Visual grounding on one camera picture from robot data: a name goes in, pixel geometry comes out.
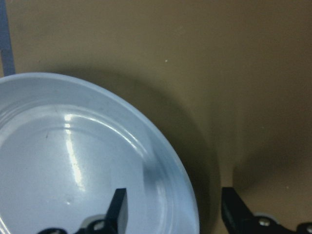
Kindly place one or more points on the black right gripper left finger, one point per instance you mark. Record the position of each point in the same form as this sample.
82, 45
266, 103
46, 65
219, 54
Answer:
116, 218

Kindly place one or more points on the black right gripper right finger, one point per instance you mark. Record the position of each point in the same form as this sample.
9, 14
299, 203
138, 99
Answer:
238, 219

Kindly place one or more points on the blue plate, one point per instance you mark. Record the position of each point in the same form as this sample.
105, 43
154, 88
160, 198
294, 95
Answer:
66, 145

